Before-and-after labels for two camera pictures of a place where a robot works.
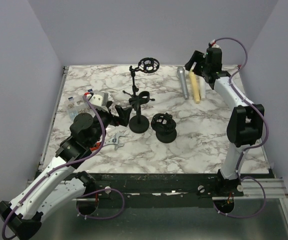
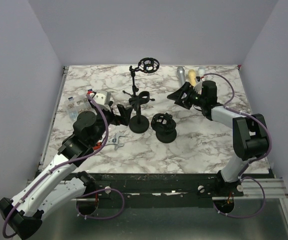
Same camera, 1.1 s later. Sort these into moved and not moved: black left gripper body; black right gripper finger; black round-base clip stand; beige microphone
Moved: black right gripper finger
Not moved: beige microphone; black left gripper body; black round-base clip stand
